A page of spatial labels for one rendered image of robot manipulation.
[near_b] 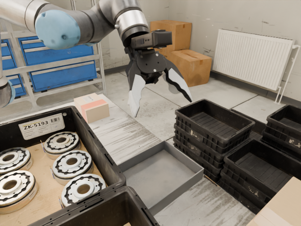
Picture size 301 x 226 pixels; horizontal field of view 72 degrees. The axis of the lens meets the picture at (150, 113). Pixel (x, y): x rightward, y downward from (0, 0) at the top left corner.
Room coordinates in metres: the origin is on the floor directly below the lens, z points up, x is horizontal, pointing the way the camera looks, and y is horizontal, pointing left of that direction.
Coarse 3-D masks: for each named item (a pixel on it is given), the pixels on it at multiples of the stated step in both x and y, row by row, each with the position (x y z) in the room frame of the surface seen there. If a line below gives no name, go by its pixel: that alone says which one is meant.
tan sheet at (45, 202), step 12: (36, 156) 0.47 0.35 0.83; (36, 168) 0.42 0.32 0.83; (48, 168) 0.42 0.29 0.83; (96, 168) 0.42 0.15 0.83; (36, 180) 0.38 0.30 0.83; (48, 180) 0.38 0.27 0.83; (48, 192) 0.34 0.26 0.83; (60, 192) 0.34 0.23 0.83; (36, 204) 0.31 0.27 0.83; (48, 204) 0.31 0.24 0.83; (0, 216) 0.28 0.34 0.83; (12, 216) 0.28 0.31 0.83; (24, 216) 0.28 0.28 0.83; (36, 216) 0.28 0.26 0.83
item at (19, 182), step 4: (8, 180) 0.35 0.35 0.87; (12, 180) 0.35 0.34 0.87; (16, 180) 0.35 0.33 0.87; (20, 180) 0.35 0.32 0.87; (0, 184) 0.33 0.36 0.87; (4, 184) 0.34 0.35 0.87; (20, 184) 0.34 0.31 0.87; (0, 188) 0.32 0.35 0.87; (12, 188) 0.32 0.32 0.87; (16, 188) 0.32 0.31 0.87; (0, 192) 0.31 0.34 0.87; (4, 192) 0.31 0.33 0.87; (8, 192) 0.31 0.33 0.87; (12, 192) 0.32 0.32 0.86
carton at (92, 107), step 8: (88, 96) 0.99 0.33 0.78; (96, 96) 0.99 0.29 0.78; (80, 104) 0.90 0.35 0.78; (88, 104) 0.90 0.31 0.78; (96, 104) 0.90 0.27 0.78; (104, 104) 0.90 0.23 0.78; (80, 112) 0.91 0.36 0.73; (88, 112) 0.85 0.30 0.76; (96, 112) 0.87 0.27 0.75; (104, 112) 0.90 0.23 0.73; (88, 120) 0.84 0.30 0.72; (96, 120) 0.87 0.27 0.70
